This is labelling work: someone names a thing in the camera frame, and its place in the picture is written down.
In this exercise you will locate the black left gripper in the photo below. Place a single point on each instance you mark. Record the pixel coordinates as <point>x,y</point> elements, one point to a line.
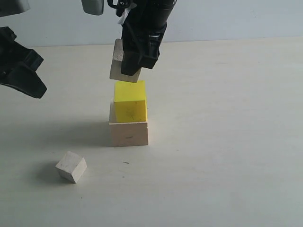
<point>18,66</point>

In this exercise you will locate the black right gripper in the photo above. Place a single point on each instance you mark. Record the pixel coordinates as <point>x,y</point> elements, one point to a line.
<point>142,35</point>

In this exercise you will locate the medium grained wooden cube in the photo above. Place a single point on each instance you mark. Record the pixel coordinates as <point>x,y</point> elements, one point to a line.
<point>115,71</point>

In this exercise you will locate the yellow painted wooden cube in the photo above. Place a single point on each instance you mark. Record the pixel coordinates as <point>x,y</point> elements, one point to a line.
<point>130,101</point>

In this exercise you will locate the large natural wooden cube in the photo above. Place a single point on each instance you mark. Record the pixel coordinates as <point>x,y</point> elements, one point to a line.
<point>127,134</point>

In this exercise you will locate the small pale wooden cube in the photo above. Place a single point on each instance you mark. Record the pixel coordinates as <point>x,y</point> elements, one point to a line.
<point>71,167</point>

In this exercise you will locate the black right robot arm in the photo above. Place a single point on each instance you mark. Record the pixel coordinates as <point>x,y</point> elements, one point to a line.
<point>152,7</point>

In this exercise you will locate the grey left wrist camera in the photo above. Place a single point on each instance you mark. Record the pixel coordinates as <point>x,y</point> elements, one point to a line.
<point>13,7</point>

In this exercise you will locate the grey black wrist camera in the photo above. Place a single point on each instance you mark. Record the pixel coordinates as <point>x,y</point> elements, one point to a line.
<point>93,7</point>

